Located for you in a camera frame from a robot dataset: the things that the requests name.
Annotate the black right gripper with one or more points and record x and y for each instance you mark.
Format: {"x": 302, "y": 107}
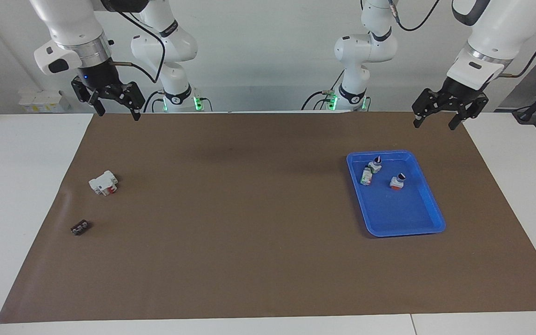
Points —
{"x": 100, "y": 78}

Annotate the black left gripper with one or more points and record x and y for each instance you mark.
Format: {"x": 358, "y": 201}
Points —
{"x": 458, "y": 92}

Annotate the green-base knob switch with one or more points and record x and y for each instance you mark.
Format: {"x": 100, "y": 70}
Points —
{"x": 366, "y": 177}
{"x": 376, "y": 165}

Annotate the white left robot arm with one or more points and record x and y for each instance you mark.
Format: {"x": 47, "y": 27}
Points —
{"x": 500, "y": 28}

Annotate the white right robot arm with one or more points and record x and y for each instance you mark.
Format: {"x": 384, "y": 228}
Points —
{"x": 70, "y": 28}

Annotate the white power strip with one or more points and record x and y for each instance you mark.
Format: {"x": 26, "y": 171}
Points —
{"x": 40, "y": 100}

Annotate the white circuit breaker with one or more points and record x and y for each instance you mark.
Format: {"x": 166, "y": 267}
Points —
{"x": 103, "y": 183}

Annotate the blue plastic tray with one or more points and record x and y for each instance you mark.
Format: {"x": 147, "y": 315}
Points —
{"x": 403, "y": 209}

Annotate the small black terminal block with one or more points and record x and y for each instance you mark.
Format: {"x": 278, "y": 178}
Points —
{"x": 81, "y": 228}

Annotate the brown table mat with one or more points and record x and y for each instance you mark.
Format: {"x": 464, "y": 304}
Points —
{"x": 249, "y": 232}

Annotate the red-base knob switch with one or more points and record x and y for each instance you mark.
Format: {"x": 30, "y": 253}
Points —
{"x": 397, "y": 182}

